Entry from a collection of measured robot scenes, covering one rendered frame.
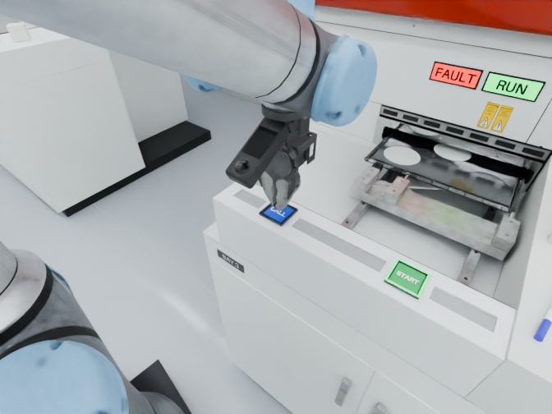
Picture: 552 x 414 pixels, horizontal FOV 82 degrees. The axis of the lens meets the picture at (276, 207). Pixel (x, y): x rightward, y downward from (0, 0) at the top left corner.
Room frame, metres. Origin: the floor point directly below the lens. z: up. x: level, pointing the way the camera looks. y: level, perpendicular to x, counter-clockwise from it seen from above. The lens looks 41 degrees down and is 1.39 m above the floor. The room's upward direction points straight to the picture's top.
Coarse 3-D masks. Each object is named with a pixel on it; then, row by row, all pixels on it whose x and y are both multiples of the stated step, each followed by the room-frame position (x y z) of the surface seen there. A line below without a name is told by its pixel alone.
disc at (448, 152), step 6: (438, 144) 0.84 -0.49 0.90; (444, 144) 0.84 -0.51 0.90; (438, 150) 0.80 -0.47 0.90; (444, 150) 0.80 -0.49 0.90; (450, 150) 0.80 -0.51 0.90; (456, 150) 0.80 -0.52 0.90; (462, 150) 0.80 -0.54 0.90; (444, 156) 0.77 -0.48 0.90; (450, 156) 0.77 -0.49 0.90; (456, 156) 0.77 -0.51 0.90; (462, 156) 0.77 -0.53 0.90; (468, 156) 0.77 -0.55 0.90
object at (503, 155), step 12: (384, 120) 0.92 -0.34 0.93; (396, 120) 0.91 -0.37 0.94; (408, 132) 0.87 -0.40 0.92; (420, 132) 0.86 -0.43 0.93; (432, 132) 0.84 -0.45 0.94; (456, 144) 0.79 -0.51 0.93; (468, 144) 0.78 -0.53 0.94; (480, 144) 0.77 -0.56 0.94; (492, 156) 0.74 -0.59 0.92; (504, 156) 0.72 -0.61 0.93; (516, 156) 0.71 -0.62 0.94; (528, 168) 0.68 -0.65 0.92; (528, 180) 0.69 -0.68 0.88
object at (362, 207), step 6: (384, 174) 0.75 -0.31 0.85; (390, 174) 0.75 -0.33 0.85; (396, 174) 0.79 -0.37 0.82; (384, 180) 0.72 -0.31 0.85; (390, 180) 0.75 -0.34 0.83; (360, 204) 0.62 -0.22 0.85; (366, 204) 0.62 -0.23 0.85; (354, 210) 0.60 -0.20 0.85; (360, 210) 0.60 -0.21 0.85; (366, 210) 0.63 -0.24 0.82; (348, 216) 0.58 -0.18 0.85; (354, 216) 0.58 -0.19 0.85; (360, 216) 0.59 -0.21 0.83; (348, 222) 0.55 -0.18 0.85; (354, 222) 0.57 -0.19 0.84
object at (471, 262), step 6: (486, 210) 0.60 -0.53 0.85; (492, 210) 0.60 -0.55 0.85; (486, 216) 0.58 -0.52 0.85; (492, 216) 0.58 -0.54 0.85; (492, 222) 0.56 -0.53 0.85; (468, 252) 0.48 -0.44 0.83; (474, 252) 0.46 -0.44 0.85; (480, 252) 0.46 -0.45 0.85; (468, 258) 0.44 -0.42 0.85; (474, 258) 0.44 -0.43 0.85; (468, 264) 0.42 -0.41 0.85; (474, 264) 0.42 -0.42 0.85; (462, 270) 0.41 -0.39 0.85; (468, 270) 0.41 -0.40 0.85; (474, 270) 0.41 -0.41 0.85; (462, 276) 0.40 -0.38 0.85; (468, 276) 0.40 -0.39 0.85; (462, 282) 0.38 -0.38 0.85; (468, 282) 0.38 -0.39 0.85
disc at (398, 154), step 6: (384, 150) 0.80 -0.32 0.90; (390, 150) 0.80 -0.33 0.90; (396, 150) 0.80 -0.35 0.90; (402, 150) 0.80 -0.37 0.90; (408, 150) 0.80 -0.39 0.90; (390, 156) 0.77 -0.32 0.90; (396, 156) 0.77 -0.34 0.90; (402, 156) 0.77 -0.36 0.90; (408, 156) 0.77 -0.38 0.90; (414, 156) 0.77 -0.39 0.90; (396, 162) 0.74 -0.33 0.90; (402, 162) 0.74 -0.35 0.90; (408, 162) 0.74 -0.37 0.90; (414, 162) 0.74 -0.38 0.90
